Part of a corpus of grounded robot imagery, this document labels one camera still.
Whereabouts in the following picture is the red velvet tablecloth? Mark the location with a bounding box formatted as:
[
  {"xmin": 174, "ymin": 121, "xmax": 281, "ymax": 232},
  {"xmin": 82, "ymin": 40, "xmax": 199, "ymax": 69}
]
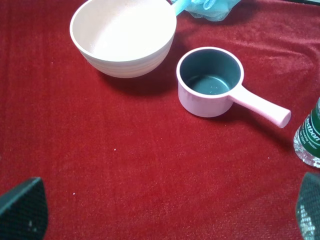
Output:
[{"xmin": 0, "ymin": 0, "xmax": 320, "ymax": 240}]

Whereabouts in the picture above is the clear water bottle green label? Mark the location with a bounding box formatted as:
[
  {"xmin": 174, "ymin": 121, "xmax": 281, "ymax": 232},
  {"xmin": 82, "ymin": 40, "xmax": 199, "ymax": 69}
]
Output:
[{"xmin": 293, "ymin": 99, "xmax": 320, "ymax": 169}]

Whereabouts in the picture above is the blue mesh bath sponge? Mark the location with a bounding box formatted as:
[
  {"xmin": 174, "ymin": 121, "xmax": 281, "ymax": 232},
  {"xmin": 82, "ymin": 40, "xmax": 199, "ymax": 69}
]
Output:
[{"xmin": 185, "ymin": 0, "xmax": 241, "ymax": 22}]

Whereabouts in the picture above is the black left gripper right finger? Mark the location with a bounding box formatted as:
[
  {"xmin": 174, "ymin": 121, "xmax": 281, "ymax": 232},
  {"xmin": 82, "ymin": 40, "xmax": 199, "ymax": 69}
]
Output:
[{"xmin": 295, "ymin": 172, "xmax": 320, "ymax": 240}]

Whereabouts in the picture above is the pink toy saucepan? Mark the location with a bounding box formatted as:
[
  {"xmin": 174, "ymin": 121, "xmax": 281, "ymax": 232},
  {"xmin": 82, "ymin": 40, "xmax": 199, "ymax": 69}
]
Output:
[{"xmin": 176, "ymin": 46, "xmax": 291, "ymax": 128}]

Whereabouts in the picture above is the pink white bowl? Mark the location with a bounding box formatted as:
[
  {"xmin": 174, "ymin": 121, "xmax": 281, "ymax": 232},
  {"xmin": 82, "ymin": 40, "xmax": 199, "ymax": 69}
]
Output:
[{"xmin": 69, "ymin": 0, "xmax": 177, "ymax": 79}]

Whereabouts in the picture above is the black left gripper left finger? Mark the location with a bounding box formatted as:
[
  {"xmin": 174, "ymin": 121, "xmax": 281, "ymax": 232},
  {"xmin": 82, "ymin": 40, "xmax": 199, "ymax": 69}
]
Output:
[{"xmin": 0, "ymin": 177, "xmax": 48, "ymax": 240}]

